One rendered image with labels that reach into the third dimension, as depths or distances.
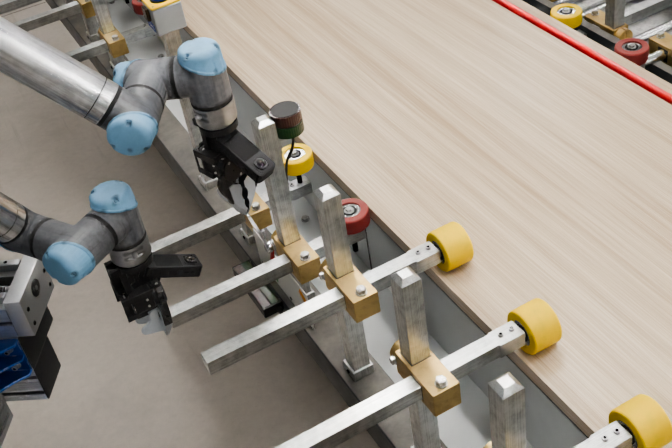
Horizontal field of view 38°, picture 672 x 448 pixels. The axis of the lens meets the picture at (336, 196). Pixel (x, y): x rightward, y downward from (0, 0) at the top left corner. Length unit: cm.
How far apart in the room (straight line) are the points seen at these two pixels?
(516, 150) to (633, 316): 52
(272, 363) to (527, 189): 122
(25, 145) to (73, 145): 22
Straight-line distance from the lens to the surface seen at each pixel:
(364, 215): 195
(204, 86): 168
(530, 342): 163
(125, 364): 310
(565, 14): 258
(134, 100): 161
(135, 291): 183
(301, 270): 193
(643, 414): 150
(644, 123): 218
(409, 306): 148
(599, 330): 171
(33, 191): 396
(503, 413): 133
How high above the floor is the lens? 214
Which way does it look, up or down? 38 degrees down
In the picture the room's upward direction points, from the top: 10 degrees counter-clockwise
